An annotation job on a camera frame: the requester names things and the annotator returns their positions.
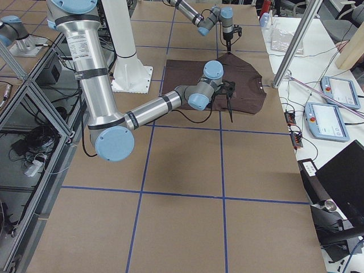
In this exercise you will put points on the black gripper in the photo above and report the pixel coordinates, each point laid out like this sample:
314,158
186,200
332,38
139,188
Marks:
229,106
227,37

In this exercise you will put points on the dark brown t-shirt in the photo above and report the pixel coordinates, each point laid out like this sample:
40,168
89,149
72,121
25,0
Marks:
248,96

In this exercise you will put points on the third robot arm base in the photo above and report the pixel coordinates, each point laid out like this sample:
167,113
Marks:
14,34

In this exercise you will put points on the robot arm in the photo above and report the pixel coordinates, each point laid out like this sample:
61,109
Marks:
111,131
223,15

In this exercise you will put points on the red cylinder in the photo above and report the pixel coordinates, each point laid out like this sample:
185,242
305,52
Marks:
265,7

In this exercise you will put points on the clear plastic bag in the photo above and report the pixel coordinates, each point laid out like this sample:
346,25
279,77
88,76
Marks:
281,39

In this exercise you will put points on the orange black connector strip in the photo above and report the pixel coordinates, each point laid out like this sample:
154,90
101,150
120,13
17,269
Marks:
294,130

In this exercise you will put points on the near teach pendant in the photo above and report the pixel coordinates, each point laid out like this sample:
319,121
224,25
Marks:
325,122

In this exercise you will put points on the teach pendant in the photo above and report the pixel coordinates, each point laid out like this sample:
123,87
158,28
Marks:
341,90
325,122

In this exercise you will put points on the far teach pendant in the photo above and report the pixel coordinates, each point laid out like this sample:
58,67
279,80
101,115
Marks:
341,90

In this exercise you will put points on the wooden beam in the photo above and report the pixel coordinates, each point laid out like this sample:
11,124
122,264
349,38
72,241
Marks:
351,51

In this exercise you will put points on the black monitor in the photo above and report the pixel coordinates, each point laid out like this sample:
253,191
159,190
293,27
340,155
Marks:
342,178

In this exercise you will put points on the black stand with metal cup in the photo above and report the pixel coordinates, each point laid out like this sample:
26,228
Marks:
336,235

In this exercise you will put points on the aluminium camera post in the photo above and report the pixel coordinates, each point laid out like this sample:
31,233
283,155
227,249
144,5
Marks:
305,22

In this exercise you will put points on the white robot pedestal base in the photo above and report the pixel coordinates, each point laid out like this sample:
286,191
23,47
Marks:
129,75

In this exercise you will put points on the aluminium frame rack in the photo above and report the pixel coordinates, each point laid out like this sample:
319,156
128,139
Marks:
39,125

